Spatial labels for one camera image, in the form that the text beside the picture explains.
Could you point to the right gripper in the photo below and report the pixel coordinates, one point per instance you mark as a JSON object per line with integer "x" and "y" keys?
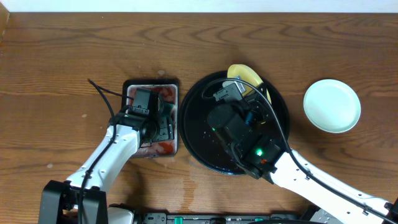
{"x": 257, "y": 106}

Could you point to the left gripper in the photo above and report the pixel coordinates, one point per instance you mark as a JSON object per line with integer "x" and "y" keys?
{"x": 166, "y": 128}

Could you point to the green scrubbing sponge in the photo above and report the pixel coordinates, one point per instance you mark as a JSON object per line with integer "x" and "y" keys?
{"x": 168, "y": 109}

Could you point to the yellow plate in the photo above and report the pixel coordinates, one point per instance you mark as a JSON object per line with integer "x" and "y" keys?
{"x": 243, "y": 72}

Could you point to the light blue plate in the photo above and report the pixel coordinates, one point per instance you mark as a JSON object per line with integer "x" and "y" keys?
{"x": 332, "y": 106}

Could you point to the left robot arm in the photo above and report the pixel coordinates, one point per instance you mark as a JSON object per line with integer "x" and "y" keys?
{"x": 82, "y": 197}

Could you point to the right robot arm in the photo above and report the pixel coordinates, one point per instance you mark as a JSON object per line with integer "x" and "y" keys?
{"x": 250, "y": 132}

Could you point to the black rectangular water tray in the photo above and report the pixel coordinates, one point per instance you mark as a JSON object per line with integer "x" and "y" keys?
{"x": 167, "y": 90}

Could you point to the black round serving tray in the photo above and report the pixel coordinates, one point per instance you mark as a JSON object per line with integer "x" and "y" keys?
{"x": 198, "y": 136}

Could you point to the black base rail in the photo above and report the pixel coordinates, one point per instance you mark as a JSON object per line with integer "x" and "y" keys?
{"x": 217, "y": 218}

